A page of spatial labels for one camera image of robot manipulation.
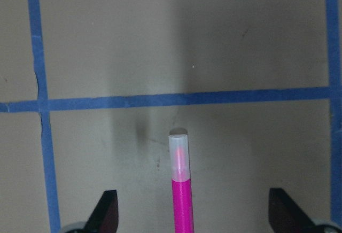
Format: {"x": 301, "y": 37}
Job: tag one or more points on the pink highlighter pen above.
{"x": 181, "y": 183}

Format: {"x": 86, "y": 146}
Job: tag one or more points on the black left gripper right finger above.
{"x": 284, "y": 215}

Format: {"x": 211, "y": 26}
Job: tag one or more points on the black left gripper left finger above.
{"x": 105, "y": 216}

